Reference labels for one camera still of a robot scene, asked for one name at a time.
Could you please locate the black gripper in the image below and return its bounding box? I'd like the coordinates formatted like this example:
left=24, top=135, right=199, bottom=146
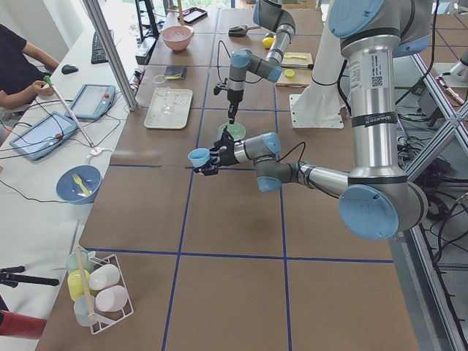
left=192, top=129, right=238, bottom=176
left=227, top=88, right=244, bottom=124

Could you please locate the light blue plastic cup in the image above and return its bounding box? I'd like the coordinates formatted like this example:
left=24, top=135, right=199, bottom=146
left=187, top=148, right=211, bottom=168

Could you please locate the mint green bowl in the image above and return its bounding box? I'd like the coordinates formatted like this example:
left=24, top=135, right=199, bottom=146
left=217, top=122, right=246, bottom=141

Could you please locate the person forearm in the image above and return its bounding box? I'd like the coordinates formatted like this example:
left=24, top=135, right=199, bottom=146
left=0, top=88, right=37, bottom=110

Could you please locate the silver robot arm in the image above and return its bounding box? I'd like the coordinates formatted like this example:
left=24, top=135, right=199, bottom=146
left=188, top=1, right=432, bottom=240
left=227, top=1, right=295, bottom=124

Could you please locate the metal ice scoop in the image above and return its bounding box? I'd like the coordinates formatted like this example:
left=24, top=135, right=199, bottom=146
left=228, top=25, right=260, bottom=37

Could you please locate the pink bowl with ice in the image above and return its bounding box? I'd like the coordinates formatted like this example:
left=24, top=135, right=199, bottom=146
left=161, top=26, right=195, bottom=52

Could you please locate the blue bowl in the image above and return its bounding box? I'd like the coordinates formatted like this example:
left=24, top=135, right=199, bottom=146
left=56, top=165, right=102, bottom=205

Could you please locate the person right hand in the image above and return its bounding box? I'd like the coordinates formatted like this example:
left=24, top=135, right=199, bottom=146
left=31, top=80, right=54, bottom=97

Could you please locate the cream bear tray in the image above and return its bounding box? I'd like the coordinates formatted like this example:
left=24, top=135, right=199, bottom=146
left=143, top=88, right=193, bottom=129

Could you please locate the lemon half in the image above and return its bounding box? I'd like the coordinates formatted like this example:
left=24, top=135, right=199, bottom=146
left=284, top=69, right=295, bottom=79

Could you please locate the yellow lemon upper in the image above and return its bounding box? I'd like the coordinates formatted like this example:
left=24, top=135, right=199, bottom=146
left=262, top=37, right=275, bottom=49

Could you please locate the wooden cutting board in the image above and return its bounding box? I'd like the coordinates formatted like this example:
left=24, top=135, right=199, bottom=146
left=276, top=52, right=314, bottom=87

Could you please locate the clear drinking glass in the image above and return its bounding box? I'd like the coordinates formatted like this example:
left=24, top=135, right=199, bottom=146
left=153, top=75, right=169, bottom=98

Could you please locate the yellow plastic knife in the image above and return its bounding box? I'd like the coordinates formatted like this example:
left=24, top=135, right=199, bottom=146
left=284, top=55, right=308, bottom=59

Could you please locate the teach pendant far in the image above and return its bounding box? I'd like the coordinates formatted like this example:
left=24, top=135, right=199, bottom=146
left=69, top=83, right=116, bottom=121

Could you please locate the teach pendant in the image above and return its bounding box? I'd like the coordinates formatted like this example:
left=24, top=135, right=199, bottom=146
left=69, top=83, right=116, bottom=121
left=10, top=112, right=78, bottom=161

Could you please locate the yellow plastic fork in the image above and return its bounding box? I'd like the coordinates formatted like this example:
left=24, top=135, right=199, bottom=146
left=72, top=173, right=91, bottom=197

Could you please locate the black keyboard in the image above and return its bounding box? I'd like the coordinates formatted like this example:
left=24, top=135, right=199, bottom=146
left=91, top=32, right=108, bottom=64

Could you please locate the white cup in rack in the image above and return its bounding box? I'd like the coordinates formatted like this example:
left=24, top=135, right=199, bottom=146
left=88, top=264, right=120, bottom=290

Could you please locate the teach pendant near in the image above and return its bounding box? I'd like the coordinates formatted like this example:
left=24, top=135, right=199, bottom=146
left=10, top=112, right=78, bottom=161

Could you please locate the black computer mouse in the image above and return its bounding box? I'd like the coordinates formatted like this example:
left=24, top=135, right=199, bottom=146
left=61, top=64, right=79, bottom=75

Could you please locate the pink cup in rack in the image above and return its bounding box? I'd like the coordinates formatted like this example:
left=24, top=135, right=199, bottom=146
left=95, top=285, right=129, bottom=312

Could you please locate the green cup in rack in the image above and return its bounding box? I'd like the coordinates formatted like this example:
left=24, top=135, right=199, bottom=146
left=67, top=250, right=94, bottom=273

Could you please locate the pink stick with green tip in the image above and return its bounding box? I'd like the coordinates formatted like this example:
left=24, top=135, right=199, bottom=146
left=44, top=75, right=97, bottom=149

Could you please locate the yellow cup in rack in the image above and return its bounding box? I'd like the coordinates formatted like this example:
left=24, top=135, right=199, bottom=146
left=67, top=269, right=84, bottom=301

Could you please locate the clear cup in rack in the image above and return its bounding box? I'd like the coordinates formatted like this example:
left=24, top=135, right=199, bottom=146
left=73, top=295, right=96, bottom=327

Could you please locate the red fire extinguisher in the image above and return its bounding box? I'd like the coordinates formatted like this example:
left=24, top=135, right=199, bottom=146
left=0, top=310, right=47, bottom=339

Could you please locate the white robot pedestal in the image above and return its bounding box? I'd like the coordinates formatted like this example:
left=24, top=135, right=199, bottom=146
left=290, top=21, right=345, bottom=129

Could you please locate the aluminium frame post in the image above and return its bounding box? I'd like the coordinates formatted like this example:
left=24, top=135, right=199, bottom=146
left=83, top=0, right=138, bottom=112

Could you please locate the white wire cup rack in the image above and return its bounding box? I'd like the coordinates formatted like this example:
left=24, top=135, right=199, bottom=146
left=67, top=245, right=134, bottom=335

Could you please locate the black camera tripod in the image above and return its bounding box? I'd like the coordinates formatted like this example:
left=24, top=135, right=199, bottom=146
left=1, top=265, right=60, bottom=288

